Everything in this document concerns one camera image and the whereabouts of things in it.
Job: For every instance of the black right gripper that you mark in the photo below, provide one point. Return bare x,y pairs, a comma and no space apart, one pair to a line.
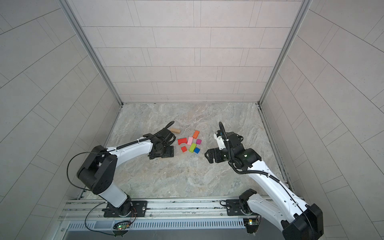
216,152

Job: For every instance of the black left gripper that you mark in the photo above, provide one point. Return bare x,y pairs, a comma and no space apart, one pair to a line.
170,152

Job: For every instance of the orange wood block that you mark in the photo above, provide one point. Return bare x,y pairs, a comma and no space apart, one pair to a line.
195,135

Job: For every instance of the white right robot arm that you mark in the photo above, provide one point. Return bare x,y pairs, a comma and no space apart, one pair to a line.
289,213

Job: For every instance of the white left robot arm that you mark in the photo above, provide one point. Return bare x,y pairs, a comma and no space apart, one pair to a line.
98,170

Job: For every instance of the red arch wood block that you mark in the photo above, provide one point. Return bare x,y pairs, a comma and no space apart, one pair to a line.
182,141

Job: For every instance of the pink wood block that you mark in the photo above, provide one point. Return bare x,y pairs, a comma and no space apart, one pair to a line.
190,141

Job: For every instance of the green wood block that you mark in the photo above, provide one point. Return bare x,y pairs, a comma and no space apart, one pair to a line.
192,147

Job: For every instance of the blue wood cube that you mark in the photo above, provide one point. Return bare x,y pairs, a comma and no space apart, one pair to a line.
196,150

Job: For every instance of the right circuit board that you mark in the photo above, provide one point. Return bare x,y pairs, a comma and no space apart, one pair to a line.
251,222

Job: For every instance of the circuit board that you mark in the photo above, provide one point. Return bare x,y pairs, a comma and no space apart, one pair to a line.
122,226
251,222

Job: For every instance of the left circuit board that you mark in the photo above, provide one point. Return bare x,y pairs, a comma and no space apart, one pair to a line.
122,226

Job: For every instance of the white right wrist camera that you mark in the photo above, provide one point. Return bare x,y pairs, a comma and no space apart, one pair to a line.
219,139

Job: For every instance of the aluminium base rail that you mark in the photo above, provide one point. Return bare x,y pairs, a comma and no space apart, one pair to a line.
158,214

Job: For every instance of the aluminium corner post right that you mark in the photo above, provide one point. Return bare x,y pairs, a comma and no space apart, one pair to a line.
287,44

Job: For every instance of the aluminium corner post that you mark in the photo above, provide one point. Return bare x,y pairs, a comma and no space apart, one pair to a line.
68,12
287,44

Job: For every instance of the aluminium corner post left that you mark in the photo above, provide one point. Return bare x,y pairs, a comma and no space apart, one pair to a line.
68,12

